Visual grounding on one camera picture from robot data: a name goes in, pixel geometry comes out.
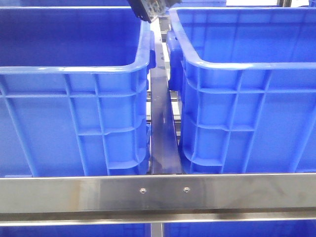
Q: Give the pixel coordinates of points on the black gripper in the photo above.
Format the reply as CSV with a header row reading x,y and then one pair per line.
x,y
150,10

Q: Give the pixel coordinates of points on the rear middle blue crate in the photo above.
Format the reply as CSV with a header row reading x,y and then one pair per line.
x,y
203,3

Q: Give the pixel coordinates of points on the left blue plastic crate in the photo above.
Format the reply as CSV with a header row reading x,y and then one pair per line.
x,y
73,91

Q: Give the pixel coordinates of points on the blue plastic crate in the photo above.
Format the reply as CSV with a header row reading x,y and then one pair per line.
x,y
73,91
248,92

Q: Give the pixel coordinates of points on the right blue plastic crate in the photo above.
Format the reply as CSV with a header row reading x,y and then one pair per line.
x,y
248,92

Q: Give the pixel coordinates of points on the metal divider bar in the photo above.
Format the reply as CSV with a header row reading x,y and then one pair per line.
x,y
164,146

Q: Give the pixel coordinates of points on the lower left blue crate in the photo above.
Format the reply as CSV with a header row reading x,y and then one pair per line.
x,y
116,230

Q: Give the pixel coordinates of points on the lower right blue crate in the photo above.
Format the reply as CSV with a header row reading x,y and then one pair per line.
x,y
294,228

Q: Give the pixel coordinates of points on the left rail screw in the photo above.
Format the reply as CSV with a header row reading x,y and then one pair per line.
x,y
143,190

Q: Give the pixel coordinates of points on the rail screw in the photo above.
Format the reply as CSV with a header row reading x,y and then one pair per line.
x,y
186,189
143,190

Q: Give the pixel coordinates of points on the right rail screw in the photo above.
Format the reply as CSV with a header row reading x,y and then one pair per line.
x,y
186,189

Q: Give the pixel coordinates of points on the stainless steel front rail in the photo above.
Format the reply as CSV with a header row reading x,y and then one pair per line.
x,y
117,199

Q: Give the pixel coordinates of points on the lower metal post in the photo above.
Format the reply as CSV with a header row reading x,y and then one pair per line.
x,y
157,230

